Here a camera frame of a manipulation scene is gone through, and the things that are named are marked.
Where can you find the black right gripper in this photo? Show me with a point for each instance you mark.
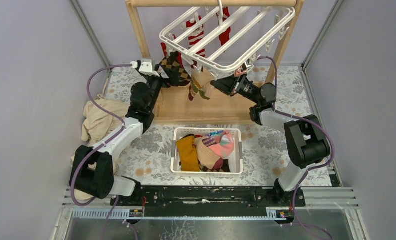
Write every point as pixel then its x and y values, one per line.
pixel 230 85

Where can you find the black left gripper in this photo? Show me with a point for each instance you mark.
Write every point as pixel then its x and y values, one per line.
pixel 166 82

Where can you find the wooden hanger stand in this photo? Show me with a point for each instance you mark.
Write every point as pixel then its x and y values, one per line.
pixel 173 105

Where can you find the red bow sock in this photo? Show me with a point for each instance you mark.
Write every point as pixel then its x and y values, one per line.
pixel 168 51

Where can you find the pink patterned sock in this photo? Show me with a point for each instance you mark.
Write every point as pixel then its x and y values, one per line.
pixel 224 143

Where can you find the pink purple striped sock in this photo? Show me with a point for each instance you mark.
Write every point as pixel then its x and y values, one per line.
pixel 205 156

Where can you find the white plastic basket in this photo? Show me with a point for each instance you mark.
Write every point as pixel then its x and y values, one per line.
pixel 235 158

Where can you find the mustard yellow sock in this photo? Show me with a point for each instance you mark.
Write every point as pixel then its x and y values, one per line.
pixel 188 154

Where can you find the brown yellow argyle sock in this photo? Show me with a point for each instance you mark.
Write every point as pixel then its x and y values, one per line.
pixel 221 166

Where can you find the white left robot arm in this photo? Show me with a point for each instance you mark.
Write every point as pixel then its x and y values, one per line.
pixel 92 174

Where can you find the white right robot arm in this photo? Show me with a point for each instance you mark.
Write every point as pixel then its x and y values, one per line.
pixel 306 142

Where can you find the white plastic clip hanger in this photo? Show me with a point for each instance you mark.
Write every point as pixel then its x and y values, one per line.
pixel 222 32

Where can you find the beige sock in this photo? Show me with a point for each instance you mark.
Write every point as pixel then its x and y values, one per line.
pixel 200 84

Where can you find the floral patterned table mat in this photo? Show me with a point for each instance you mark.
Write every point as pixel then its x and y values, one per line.
pixel 265 157

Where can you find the beige crumpled cloth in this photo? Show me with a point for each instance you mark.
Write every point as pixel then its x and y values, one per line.
pixel 98 124

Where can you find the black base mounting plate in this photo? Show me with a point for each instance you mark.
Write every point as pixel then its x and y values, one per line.
pixel 209 201

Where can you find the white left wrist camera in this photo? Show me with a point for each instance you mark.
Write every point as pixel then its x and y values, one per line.
pixel 145 67

